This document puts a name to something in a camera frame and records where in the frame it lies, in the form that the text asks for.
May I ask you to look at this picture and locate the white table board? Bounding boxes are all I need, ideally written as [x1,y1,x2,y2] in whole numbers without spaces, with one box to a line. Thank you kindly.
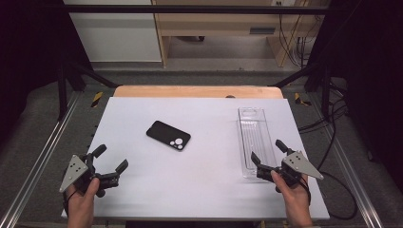
[61,96,331,221]

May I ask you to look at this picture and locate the black frame post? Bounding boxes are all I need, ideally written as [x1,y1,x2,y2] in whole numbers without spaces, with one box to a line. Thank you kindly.
[320,65,332,119]
[56,61,69,122]

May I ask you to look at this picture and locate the light wooden desk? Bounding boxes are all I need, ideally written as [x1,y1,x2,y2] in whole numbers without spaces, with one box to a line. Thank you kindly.
[151,0,331,68]

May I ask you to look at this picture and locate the person's right hand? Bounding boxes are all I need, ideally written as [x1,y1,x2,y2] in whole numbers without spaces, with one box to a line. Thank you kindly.
[270,170,314,228]

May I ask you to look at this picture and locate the person's left hand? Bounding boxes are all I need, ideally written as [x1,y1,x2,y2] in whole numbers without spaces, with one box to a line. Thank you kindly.
[65,177,101,228]

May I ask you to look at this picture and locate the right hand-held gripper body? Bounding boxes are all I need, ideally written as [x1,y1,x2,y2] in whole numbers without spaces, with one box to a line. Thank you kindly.
[256,150,325,194]

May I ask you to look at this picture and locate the black frame crossbar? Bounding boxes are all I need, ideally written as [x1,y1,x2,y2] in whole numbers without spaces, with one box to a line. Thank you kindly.
[63,4,332,15]

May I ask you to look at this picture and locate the light wooden table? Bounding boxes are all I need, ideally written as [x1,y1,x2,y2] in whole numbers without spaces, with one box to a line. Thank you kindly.
[113,85,284,100]

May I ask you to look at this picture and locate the black floor cables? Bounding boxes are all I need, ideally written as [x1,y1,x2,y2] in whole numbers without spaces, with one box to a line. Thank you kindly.
[297,80,350,134]

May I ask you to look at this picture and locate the black diagonal frame brace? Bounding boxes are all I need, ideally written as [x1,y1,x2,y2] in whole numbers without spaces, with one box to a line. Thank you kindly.
[67,61,121,89]
[271,62,321,88]

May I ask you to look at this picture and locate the white cabinet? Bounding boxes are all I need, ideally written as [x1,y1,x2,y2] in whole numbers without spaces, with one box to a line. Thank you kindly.
[63,0,163,64]

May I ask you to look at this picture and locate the clear plastic packaging box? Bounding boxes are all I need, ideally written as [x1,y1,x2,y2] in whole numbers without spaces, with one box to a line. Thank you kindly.
[237,106,279,181]

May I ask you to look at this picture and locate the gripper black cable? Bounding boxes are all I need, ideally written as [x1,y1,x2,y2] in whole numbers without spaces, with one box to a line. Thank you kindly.
[298,104,358,221]
[62,189,79,219]

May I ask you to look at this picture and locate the aluminium floor rail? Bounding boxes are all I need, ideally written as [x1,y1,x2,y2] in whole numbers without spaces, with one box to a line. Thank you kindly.
[0,90,82,228]
[308,93,384,228]

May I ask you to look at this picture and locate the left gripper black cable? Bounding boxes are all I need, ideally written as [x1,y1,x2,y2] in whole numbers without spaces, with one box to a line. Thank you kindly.
[62,189,79,219]

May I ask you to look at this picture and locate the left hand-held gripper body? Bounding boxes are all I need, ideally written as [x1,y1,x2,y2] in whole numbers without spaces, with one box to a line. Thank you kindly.
[59,152,122,199]

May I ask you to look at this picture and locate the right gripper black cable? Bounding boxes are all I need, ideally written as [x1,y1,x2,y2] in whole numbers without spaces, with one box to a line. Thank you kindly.
[298,104,358,221]

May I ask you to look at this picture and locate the hanging black cable bundle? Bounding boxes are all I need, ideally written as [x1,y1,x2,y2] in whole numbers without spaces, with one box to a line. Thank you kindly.
[277,12,321,69]

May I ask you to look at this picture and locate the dark curtain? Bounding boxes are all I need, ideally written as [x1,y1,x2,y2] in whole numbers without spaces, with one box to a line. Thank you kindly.
[308,0,403,186]
[0,0,93,145]

